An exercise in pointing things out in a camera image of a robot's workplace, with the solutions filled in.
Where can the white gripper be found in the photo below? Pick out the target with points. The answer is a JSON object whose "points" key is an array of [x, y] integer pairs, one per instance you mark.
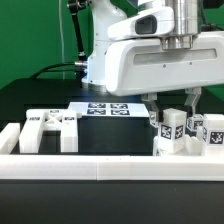
{"points": [[161, 49]]}

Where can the white chair seat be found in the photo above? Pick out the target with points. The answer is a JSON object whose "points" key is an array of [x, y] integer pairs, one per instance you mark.
{"points": [[185, 146]]}

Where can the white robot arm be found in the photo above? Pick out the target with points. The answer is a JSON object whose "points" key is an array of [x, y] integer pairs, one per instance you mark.
{"points": [[105, 15]]}

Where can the white tagged cube far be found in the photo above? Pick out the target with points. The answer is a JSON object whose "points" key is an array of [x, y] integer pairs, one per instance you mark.
{"points": [[194, 122]]}

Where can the white marker sheet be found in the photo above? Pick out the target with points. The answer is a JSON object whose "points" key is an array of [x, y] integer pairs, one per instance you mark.
{"points": [[136, 110]]}

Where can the white chair back frame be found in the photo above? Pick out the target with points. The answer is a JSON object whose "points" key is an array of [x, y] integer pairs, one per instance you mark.
{"points": [[39, 121]]}

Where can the white U-shaped obstacle frame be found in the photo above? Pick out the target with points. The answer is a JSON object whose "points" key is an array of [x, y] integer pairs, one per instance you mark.
{"points": [[56, 167]]}

